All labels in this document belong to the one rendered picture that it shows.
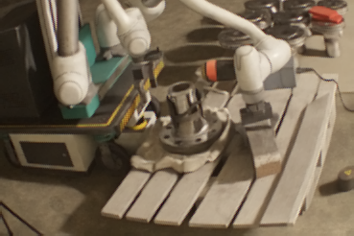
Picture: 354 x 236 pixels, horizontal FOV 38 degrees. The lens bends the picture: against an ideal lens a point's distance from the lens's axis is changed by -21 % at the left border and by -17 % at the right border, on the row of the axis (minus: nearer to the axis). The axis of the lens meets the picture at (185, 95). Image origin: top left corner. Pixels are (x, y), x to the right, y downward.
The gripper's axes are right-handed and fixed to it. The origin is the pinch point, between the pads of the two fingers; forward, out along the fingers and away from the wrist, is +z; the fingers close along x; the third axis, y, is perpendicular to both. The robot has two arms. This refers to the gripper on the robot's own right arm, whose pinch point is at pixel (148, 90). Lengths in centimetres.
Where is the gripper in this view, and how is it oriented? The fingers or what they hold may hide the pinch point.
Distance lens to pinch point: 257.9
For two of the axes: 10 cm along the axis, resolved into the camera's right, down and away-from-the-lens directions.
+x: -2.5, 4.7, -8.4
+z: 2.1, 8.8, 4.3
